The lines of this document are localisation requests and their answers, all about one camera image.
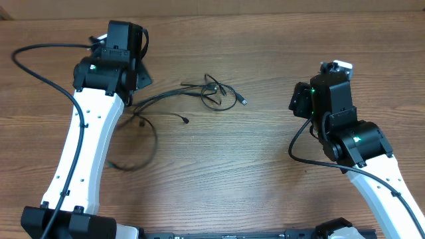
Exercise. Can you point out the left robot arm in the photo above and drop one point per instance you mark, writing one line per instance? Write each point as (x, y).
(104, 83)

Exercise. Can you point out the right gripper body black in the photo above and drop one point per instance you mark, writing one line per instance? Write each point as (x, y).
(301, 109)

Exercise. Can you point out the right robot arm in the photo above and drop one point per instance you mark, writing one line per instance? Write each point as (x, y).
(360, 150)

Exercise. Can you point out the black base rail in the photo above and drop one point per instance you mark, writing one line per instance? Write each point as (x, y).
(287, 234)

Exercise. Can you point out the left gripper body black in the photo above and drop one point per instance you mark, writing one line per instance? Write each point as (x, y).
(145, 78)

